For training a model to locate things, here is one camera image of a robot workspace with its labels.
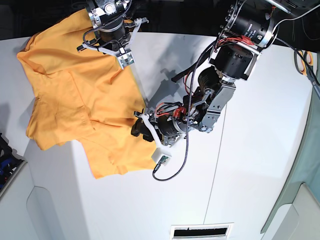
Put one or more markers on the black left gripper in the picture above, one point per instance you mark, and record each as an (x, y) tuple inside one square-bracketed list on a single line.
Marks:
[(171, 129)]

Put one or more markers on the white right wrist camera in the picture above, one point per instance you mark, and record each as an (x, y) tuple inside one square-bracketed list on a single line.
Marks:
[(124, 53)]

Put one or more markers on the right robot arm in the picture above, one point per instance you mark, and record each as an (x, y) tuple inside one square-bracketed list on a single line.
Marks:
[(108, 24)]

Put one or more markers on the orange yellow t-shirt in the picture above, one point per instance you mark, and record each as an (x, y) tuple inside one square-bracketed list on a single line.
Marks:
[(84, 96)]

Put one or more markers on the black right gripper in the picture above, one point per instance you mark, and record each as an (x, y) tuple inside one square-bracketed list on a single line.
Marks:
[(113, 35)]

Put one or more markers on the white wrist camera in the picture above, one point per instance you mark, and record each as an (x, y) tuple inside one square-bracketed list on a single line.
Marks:
[(162, 153), (124, 53)]

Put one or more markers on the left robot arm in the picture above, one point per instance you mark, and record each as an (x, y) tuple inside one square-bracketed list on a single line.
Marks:
[(210, 82)]

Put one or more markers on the orange handled scissors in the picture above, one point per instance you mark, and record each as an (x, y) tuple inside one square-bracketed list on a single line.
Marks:
[(304, 64)]

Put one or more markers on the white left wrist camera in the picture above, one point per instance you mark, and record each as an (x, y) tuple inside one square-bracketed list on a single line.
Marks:
[(162, 153)]

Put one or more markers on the white slotted vent plate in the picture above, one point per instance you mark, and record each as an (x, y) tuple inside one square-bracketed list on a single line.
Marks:
[(219, 231)]

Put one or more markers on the blue black clutter bin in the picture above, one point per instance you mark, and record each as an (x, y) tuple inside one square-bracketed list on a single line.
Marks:
[(10, 162)]

